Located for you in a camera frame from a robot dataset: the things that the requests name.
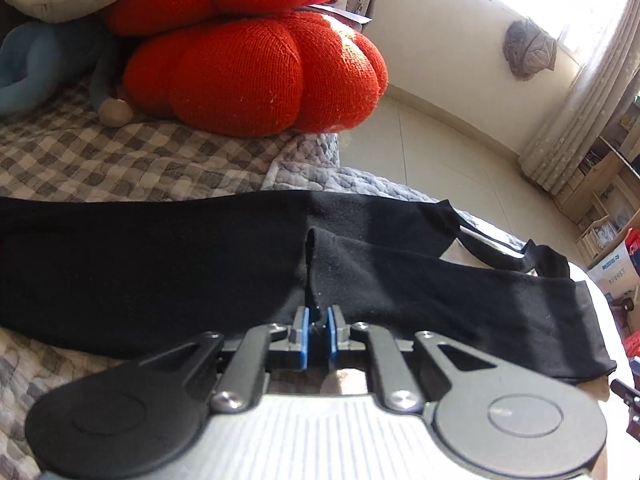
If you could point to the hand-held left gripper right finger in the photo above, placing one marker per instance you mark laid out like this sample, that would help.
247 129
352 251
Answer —
332 340

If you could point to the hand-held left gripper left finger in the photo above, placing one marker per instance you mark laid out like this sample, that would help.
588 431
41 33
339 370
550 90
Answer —
302 337

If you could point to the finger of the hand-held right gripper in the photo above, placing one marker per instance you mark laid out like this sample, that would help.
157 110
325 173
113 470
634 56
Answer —
627 395

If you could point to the cream shirt with black sleeves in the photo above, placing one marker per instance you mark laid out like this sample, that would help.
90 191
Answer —
150 270

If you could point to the white cardboard box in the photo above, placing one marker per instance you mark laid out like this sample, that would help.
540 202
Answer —
612 272

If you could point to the red and blue package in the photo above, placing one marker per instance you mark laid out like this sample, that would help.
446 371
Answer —
634 247

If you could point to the wooden shelf unit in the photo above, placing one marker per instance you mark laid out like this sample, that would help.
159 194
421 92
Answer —
600 195

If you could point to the orange flower cushion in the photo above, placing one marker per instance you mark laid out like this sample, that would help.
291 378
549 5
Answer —
240 70

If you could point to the grey checkered quilt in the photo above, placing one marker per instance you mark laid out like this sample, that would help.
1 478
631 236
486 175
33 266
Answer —
100 150

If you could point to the beige curtain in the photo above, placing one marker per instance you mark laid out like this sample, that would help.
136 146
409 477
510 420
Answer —
585 110

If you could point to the white paper sheet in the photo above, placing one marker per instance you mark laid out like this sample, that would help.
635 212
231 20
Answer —
340 12

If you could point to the blue plush toy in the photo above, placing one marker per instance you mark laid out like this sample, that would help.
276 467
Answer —
30 70

